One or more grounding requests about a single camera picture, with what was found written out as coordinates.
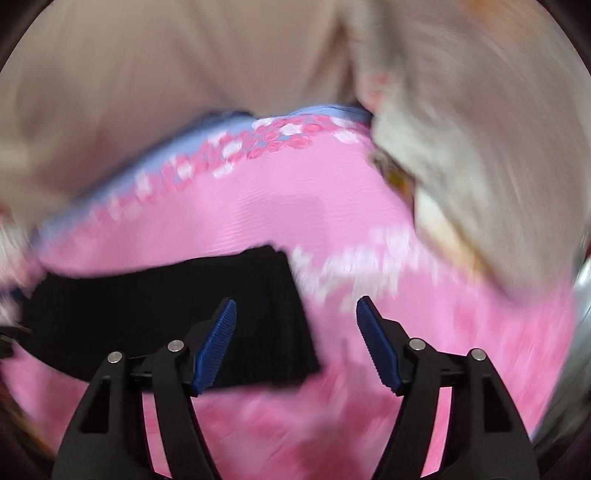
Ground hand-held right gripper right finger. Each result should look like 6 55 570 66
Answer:
355 295 541 480

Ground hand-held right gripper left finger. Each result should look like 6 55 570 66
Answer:
51 298 238 480

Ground black pants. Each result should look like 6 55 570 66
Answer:
21 244 321 388

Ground pink floral bedsheet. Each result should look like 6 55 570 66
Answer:
0 104 583 480

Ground cream printed cloth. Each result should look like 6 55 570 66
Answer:
342 0 591 305

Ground beige curtain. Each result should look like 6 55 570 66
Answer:
0 0 361 217

